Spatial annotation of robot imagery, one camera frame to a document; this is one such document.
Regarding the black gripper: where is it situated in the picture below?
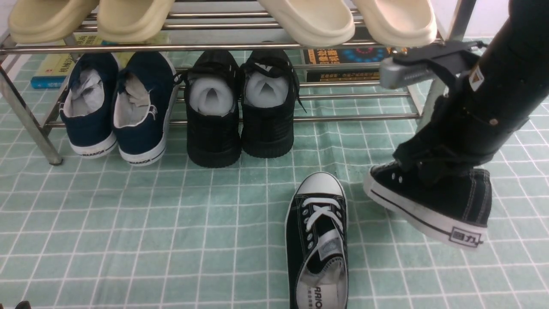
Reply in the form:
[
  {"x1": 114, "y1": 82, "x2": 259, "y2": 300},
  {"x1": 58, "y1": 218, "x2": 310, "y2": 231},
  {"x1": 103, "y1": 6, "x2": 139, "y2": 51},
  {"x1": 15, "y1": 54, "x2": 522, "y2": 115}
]
[{"x1": 393, "y1": 97, "x2": 529, "y2": 186}]

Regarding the black canvas shoe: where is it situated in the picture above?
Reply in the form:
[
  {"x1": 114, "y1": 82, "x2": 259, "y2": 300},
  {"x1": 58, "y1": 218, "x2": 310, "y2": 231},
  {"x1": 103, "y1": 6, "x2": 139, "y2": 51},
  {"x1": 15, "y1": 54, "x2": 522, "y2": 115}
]
[
  {"x1": 285, "y1": 172, "x2": 349, "y2": 309},
  {"x1": 363, "y1": 161, "x2": 492, "y2": 250}
]

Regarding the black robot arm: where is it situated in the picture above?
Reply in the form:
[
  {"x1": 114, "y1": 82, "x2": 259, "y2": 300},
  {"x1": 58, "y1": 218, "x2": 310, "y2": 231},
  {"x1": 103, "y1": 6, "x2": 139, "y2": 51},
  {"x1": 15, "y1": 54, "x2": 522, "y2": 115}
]
[{"x1": 393, "y1": 0, "x2": 549, "y2": 185}]

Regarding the silver metal shoe rack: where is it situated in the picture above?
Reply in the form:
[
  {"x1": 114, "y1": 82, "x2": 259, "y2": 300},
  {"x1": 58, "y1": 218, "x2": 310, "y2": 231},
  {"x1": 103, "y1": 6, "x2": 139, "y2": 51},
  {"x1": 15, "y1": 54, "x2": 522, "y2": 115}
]
[{"x1": 0, "y1": 0, "x2": 476, "y2": 166}]

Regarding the cream slipper far right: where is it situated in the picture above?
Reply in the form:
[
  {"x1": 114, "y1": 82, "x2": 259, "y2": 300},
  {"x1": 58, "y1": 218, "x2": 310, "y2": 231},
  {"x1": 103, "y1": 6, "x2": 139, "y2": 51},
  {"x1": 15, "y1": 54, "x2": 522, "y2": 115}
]
[{"x1": 353, "y1": 0, "x2": 437, "y2": 48}]

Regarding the cream slipper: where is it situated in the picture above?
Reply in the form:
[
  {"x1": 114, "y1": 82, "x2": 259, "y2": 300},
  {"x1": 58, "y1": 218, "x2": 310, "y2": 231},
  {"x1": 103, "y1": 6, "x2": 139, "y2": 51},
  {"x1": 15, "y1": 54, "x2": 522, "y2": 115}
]
[
  {"x1": 259, "y1": 0, "x2": 355, "y2": 48},
  {"x1": 353, "y1": 0, "x2": 437, "y2": 48}
]

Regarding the black box book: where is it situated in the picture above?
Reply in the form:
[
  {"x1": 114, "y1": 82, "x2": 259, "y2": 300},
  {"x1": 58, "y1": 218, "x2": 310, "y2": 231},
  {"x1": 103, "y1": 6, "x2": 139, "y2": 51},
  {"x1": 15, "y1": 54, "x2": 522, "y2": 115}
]
[{"x1": 301, "y1": 47, "x2": 395, "y2": 83}]

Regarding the cream slipper inner right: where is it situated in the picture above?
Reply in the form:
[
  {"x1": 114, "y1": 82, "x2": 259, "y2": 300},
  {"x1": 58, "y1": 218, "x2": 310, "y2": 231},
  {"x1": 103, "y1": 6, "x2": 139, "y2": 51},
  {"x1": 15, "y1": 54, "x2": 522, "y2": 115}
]
[{"x1": 259, "y1": 0, "x2": 355, "y2": 48}]

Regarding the black sneaker right of pair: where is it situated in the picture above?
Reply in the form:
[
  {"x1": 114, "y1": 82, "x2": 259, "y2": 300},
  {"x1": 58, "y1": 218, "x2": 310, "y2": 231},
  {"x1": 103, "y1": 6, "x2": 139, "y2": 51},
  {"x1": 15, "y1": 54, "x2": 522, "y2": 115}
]
[{"x1": 240, "y1": 49, "x2": 302, "y2": 158}]

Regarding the black sneaker of pair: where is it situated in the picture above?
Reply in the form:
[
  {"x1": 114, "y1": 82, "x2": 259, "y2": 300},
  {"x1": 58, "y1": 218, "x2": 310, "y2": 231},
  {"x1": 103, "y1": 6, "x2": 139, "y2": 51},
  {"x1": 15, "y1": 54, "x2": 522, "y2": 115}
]
[
  {"x1": 180, "y1": 50, "x2": 242, "y2": 168},
  {"x1": 240, "y1": 49, "x2": 302, "y2": 158}
]

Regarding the black sneaker left of pair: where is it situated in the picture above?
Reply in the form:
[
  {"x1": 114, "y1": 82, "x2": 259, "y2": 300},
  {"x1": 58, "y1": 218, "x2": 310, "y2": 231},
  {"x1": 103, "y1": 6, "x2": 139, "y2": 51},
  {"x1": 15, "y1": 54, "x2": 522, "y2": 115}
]
[{"x1": 180, "y1": 50, "x2": 242, "y2": 168}]

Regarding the navy sneaker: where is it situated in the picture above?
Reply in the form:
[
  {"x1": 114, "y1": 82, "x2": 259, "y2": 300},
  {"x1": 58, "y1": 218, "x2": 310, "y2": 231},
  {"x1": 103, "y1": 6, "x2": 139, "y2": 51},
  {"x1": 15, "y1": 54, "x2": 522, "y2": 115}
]
[
  {"x1": 59, "y1": 53, "x2": 121, "y2": 158},
  {"x1": 112, "y1": 51, "x2": 178, "y2": 166}
]

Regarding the tan slipper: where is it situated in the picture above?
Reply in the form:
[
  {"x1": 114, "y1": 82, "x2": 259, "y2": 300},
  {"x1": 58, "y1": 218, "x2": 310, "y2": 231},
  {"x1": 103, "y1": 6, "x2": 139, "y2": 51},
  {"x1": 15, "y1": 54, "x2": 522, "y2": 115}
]
[
  {"x1": 97, "y1": 0, "x2": 175, "y2": 43},
  {"x1": 8, "y1": 0, "x2": 99, "y2": 44}
]

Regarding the navy sneaker far left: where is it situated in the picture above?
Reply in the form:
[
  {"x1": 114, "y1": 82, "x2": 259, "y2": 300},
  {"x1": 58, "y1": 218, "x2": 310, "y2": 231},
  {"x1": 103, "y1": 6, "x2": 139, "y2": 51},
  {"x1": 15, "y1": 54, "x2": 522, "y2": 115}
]
[{"x1": 59, "y1": 53, "x2": 121, "y2": 158}]

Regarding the green checkered floor cloth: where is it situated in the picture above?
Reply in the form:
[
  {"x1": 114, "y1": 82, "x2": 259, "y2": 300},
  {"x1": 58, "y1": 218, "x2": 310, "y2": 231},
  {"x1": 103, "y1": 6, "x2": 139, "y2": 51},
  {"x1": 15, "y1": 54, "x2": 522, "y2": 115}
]
[{"x1": 0, "y1": 36, "x2": 549, "y2": 309}]

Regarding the yellow blue book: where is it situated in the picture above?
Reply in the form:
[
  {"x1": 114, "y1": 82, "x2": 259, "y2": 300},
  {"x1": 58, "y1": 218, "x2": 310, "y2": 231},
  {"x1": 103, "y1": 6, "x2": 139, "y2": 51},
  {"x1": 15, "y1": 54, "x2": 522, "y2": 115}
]
[{"x1": 30, "y1": 33, "x2": 170, "y2": 89}]

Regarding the tan slipper far left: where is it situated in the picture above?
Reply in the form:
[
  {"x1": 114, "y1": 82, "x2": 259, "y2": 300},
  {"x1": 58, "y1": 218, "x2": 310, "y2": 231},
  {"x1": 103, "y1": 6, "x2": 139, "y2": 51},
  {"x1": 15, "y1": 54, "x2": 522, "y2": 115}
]
[{"x1": 8, "y1": 0, "x2": 99, "y2": 44}]

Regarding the dark object bottom left corner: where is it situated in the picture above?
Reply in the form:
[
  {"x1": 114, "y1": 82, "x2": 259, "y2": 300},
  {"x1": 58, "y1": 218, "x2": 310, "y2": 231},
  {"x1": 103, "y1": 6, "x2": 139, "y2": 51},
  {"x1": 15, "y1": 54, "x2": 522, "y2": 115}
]
[{"x1": 15, "y1": 300, "x2": 32, "y2": 309}]

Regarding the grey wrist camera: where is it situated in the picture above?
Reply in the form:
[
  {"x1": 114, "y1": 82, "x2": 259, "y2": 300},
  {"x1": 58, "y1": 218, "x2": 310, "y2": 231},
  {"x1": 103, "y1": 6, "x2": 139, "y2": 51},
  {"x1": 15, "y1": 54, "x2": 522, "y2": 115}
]
[{"x1": 379, "y1": 40, "x2": 485, "y2": 90}]

